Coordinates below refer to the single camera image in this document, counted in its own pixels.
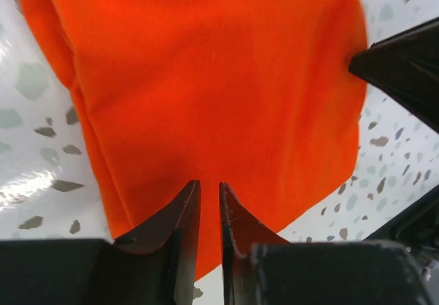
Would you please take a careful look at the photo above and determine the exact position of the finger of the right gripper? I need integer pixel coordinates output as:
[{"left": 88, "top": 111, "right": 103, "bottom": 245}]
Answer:
[{"left": 348, "top": 18, "right": 438, "bottom": 132}]

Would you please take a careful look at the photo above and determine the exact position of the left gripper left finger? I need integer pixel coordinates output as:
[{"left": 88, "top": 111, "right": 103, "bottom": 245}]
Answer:
[{"left": 1, "top": 181, "right": 200, "bottom": 304}]

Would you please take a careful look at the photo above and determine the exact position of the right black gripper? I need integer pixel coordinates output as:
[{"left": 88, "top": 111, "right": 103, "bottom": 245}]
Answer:
[{"left": 368, "top": 186, "right": 438, "bottom": 281}]

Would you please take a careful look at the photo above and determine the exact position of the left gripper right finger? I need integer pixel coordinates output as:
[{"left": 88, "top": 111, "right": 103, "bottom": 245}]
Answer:
[{"left": 219, "top": 183, "right": 438, "bottom": 304}]

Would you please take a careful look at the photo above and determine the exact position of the orange t shirt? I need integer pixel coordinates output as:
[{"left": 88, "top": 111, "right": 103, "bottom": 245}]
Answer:
[{"left": 19, "top": 0, "right": 367, "bottom": 278}]

